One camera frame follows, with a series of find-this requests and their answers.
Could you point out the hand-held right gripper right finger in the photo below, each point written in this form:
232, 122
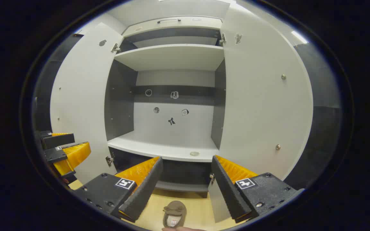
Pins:
226, 189

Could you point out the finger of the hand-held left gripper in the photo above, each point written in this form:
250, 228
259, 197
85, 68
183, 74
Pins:
58, 140
75, 154

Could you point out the white cabinet drawer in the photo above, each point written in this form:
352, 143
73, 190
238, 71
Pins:
146, 27

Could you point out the white shoe cabinet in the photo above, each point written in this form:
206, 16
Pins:
172, 128

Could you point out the ceiling light panel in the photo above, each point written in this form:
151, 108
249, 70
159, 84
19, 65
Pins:
299, 37

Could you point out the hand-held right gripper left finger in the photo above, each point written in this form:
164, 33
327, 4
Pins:
146, 187

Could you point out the small clear round disc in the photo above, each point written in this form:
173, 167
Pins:
194, 154

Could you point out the brown fuzzy shoe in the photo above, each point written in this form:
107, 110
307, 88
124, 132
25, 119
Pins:
174, 213

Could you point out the white cabinet door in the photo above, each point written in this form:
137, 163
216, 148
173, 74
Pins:
262, 106
82, 96

